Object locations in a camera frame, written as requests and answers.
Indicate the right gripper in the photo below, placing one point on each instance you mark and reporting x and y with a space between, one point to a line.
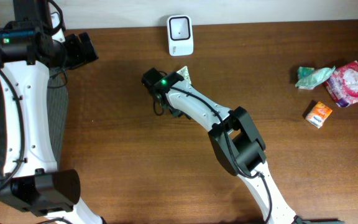
176 112

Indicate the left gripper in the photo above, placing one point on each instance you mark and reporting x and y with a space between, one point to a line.
81 56

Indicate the white cream tube gold cap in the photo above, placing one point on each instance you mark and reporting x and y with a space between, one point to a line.
185 74

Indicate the teal wet wipes pack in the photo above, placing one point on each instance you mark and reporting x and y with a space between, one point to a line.
316 78

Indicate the small orange packet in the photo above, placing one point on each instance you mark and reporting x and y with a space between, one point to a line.
318 114

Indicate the red purple tissue pack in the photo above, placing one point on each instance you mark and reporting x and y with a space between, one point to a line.
342 85

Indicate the small teal tissue pack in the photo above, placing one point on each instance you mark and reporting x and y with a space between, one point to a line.
304 72

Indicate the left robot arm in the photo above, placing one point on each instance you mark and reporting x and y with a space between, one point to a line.
33 50

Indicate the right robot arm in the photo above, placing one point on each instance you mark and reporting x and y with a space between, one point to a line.
237 144

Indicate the white barcode scanner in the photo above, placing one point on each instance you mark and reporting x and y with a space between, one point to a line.
180 35

